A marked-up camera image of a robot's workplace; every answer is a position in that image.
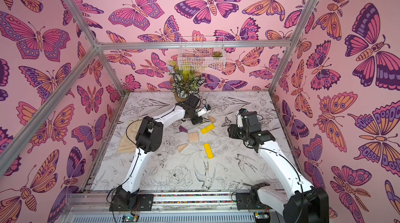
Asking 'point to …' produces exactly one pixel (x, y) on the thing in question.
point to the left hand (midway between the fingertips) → (202, 117)
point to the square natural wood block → (193, 137)
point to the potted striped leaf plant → (184, 82)
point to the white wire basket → (201, 53)
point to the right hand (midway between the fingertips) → (233, 128)
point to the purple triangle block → (182, 129)
